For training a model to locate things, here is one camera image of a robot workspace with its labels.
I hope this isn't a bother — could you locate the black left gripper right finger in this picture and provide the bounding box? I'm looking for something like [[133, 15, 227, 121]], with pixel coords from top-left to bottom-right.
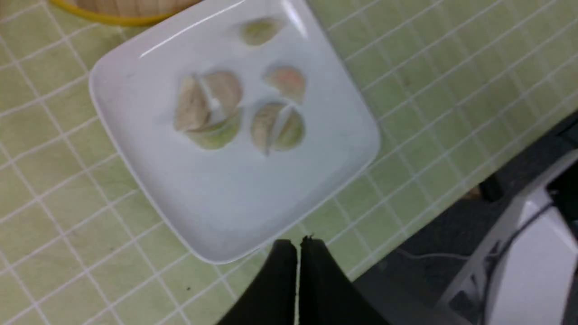
[[300, 236, 388, 325]]

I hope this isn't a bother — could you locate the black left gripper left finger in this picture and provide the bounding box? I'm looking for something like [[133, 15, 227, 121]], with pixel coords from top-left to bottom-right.
[[218, 239, 298, 325]]

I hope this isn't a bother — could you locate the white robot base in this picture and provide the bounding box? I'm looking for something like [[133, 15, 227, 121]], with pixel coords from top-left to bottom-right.
[[435, 150, 578, 325]]

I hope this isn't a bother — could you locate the white square plate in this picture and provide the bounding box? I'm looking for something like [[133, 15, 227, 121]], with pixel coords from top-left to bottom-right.
[[89, 0, 381, 264]]

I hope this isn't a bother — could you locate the beige dumpling left plate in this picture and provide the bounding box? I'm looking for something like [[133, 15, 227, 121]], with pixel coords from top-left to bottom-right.
[[173, 75, 210, 132]]

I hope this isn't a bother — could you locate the beige dumpling plate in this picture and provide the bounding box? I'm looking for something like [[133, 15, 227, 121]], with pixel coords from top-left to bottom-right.
[[203, 71, 243, 117], [173, 75, 210, 132]]

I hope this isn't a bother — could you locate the beige dumpling centre plate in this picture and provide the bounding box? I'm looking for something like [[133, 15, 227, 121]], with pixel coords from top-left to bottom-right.
[[203, 71, 243, 117]]

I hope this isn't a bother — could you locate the pink dumpling on plate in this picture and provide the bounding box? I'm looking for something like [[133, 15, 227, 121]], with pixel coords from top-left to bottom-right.
[[263, 66, 307, 104]]

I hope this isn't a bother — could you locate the green dumpling top plate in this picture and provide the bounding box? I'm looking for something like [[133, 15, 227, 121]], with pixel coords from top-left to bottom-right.
[[239, 17, 284, 46]]

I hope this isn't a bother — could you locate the green dumpling lower right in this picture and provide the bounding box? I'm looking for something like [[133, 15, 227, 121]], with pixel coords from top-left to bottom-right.
[[271, 108, 306, 152]]

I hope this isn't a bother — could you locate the green dumpling lower left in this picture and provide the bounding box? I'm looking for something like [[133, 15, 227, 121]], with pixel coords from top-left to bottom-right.
[[184, 108, 243, 150]]

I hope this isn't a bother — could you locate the beige dumpling lower right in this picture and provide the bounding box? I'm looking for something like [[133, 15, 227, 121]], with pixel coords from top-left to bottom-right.
[[250, 102, 287, 156]]

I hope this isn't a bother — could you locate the green checkered tablecloth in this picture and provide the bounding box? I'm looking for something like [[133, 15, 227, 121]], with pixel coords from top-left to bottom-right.
[[1, 0, 577, 325]]

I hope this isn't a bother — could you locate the yellow bamboo steamer basket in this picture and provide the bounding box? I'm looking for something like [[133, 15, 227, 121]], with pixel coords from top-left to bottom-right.
[[49, 0, 201, 27]]

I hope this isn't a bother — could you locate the black cable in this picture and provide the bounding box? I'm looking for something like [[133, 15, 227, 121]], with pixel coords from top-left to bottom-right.
[[482, 201, 557, 325]]

